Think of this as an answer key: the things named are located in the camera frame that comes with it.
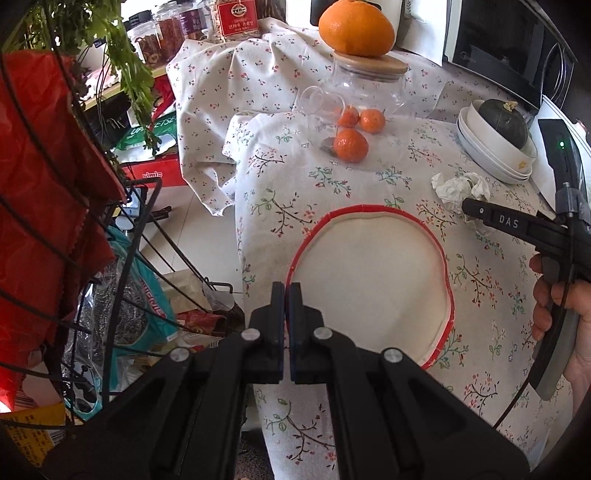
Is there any red plastic bag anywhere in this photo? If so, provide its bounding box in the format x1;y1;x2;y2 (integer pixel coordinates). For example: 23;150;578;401
0;48;129;409

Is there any wooden jar lid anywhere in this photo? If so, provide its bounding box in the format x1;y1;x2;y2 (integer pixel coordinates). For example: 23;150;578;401
333;49;410;83

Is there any large orange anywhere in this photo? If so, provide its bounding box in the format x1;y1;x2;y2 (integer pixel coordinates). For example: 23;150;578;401
318;0;397;58

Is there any green plastic bag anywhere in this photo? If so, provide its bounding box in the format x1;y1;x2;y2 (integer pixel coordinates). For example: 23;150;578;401
115;114;179;154

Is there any white tissue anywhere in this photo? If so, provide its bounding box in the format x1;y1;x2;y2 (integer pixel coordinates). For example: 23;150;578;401
431;171;491;216

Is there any green leafy herb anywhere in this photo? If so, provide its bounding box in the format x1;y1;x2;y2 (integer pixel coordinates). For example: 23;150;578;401
25;0;161;156

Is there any dark-lid spice jar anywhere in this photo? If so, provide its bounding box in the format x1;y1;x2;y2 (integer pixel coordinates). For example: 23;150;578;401
126;14;163;66
152;2;186;52
178;0;205;40

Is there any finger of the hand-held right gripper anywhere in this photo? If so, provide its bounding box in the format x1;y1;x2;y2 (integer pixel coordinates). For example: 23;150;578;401
462;197;541;237

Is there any black wire rack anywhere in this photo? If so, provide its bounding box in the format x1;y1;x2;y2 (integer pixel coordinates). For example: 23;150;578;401
0;44;234;418

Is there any green squash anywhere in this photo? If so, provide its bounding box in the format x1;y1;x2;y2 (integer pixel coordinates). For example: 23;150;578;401
478;99;528;150

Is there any cherry-print white cloth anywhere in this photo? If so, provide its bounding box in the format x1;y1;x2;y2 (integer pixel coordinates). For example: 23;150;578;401
165;17;468;217

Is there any red box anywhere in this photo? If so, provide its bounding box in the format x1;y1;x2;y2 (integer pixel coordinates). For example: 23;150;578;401
117;154;191;188

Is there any person's right hand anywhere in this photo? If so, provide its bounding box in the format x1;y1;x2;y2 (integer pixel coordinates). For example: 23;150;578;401
528;254;591;395

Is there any red snack packet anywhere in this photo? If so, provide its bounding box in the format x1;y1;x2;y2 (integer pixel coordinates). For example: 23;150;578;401
174;308;223;339

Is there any clear glass cup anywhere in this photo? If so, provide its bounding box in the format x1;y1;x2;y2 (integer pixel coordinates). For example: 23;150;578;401
300;85;352;126

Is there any yellow packet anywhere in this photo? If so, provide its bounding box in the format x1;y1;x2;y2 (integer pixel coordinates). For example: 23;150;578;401
0;401;66;464

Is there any teal steel-scourer packet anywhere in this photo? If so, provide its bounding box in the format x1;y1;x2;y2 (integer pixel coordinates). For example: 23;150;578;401
68;230;179;418

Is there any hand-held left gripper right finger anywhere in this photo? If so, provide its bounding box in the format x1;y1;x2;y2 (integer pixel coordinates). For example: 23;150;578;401
287;282;530;480

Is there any cream flower-print bowl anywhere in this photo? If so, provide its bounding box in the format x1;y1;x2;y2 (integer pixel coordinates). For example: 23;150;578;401
465;99;539;169

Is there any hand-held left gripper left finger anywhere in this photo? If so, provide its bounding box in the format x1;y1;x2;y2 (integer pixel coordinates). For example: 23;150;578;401
41;282;287;480

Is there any floral tablecloth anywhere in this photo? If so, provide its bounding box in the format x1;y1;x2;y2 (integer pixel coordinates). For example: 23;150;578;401
222;111;575;480

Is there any glass jar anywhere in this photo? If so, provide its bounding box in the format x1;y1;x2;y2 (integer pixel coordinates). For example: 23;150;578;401
318;50;411;123

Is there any white shallow bowl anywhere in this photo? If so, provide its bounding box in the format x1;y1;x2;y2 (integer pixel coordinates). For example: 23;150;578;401
459;110;534;177
457;117;533;184

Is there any black microwave oven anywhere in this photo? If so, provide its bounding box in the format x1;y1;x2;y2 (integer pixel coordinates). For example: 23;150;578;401
442;0;579;112

